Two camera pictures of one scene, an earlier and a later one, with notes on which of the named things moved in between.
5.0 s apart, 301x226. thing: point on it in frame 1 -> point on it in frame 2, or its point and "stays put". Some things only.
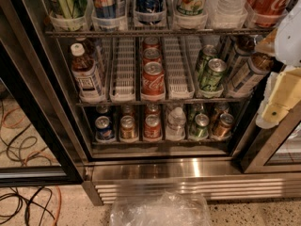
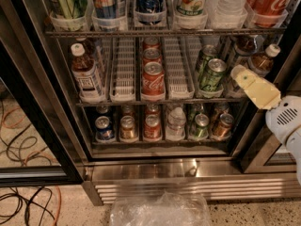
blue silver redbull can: [104, 0] stays put
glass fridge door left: [42, 137] stays put
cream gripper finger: [282, 93] -> [284, 115]
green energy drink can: [72, 0] stays put
